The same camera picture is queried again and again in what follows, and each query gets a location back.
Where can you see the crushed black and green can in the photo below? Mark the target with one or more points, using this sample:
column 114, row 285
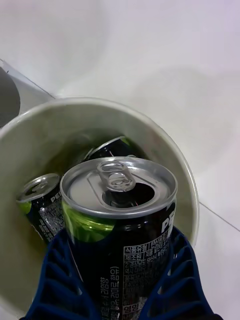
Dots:
column 115, row 148

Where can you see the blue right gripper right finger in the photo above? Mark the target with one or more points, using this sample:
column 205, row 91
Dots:
column 182, row 282

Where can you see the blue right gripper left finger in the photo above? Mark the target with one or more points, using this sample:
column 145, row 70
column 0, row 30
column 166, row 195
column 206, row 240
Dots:
column 60, row 282

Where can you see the black and green drink can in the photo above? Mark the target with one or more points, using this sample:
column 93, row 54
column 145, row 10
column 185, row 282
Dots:
column 140, row 250
column 45, row 212

